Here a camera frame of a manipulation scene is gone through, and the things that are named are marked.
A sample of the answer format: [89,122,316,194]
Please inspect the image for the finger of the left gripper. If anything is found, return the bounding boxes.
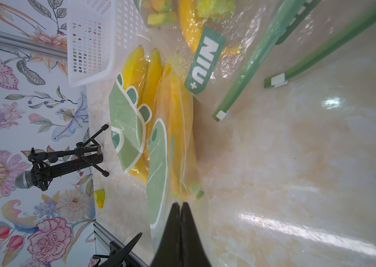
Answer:
[92,233,142,267]

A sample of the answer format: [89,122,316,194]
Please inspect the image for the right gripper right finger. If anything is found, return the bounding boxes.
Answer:
[180,202,211,267]

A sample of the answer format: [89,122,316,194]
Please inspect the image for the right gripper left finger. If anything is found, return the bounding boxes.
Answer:
[150,202,181,267]

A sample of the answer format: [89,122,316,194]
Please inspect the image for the zip-top bag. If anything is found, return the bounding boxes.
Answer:
[109,46,206,250]
[264,2,376,89]
[135,1,318,121]

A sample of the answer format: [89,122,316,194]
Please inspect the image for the yellow block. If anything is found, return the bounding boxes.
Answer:
[94,189,105,209]

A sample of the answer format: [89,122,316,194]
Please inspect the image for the black microphone on tripod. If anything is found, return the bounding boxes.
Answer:
[14,124,109,191]

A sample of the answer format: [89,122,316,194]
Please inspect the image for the white plastic basket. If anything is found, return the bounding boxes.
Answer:
[67,0,146,87]

